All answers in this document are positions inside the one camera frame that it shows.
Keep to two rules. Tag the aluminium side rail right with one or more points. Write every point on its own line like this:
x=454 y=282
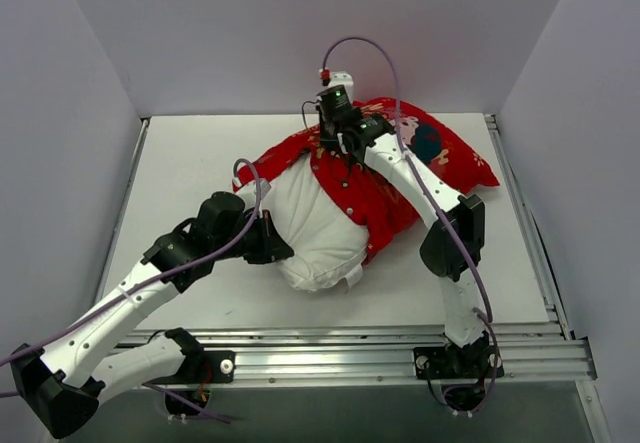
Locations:
x=534 y=244

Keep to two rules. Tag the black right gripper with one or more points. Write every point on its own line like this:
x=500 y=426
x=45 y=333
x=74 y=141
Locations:
x=327 y=130

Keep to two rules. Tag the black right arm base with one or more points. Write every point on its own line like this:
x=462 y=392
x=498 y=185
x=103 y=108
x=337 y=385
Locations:
x=449 y=362

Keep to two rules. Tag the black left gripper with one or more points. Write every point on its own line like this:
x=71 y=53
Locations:
x=270 y=239

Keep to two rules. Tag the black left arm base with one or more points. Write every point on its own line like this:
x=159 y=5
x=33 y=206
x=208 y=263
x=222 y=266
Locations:
x=216 y=367

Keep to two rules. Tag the white pillow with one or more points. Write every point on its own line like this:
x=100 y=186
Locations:
x=329 y=248

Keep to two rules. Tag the red printed pillowcase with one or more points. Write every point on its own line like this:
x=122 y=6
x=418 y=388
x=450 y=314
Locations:
x=366 y=197

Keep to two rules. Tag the aluminium side rail left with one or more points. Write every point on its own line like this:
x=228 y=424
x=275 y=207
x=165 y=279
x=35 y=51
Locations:
x=116 y=192

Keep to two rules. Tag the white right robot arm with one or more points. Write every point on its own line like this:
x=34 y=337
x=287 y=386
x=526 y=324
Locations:
x=455 y=224

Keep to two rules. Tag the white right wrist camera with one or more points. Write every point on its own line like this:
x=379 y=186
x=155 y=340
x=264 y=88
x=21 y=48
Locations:
x=337 y=78

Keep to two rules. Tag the aluminium side rail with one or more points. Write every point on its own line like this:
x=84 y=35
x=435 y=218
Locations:
x=116 y=192
x=534 y=244

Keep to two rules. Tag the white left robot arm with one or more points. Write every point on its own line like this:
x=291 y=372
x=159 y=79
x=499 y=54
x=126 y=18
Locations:
x=66 y=378

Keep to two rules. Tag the aluminium front mounting rail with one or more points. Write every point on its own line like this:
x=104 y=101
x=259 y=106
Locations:
x=360 y=356

